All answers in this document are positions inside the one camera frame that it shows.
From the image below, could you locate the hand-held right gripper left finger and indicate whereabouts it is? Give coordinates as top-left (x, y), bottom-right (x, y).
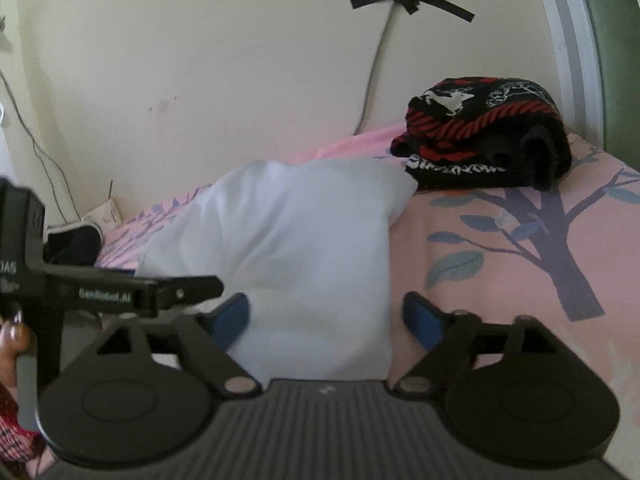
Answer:
top-left (94, 292), bottom-right (262, 397)

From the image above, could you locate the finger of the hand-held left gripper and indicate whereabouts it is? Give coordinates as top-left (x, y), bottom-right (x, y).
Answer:
top-left (156, 275), bottom-right (225, 311)

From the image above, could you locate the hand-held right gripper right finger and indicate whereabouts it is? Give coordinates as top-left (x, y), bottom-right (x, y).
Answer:
top-left (394, 291), bottom-right (559, 397)

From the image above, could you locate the white printed t-shirt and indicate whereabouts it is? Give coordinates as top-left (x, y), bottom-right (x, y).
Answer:
top-left (135, 159), bottom-right (418, 380)

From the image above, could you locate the person's left hand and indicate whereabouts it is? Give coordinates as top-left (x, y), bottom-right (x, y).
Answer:
top-left (0, 309), bottom-right (33, 362)

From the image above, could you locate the black cloth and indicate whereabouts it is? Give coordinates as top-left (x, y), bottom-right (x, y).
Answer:
top-left (44, 224), bottom-right (104, 267)

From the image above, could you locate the pink tree-print bedsheet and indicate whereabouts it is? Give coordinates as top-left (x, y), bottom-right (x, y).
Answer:
top-left (20, 122), bottom-right (640, 480)

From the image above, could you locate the red plaid clothing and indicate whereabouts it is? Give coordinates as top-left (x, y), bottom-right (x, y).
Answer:
top-left (0, 380), bottom-right (47, 463)

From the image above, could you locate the black red knit sweater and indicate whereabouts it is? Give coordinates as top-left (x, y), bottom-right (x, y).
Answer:
top-left (389, 76), bottom-right (573, 192)

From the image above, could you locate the thin dark wall cable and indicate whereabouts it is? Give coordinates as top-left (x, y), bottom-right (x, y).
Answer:
top-left (0, 69), bottom-right (83, 226)

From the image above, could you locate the grey wall cable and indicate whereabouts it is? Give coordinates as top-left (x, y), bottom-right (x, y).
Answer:
top-left (352, 2), bottom-right (397, 136)

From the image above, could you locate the white window frame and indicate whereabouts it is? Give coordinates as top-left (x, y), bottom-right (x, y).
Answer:
top-left (537, 0), bottom-right (640, 161)

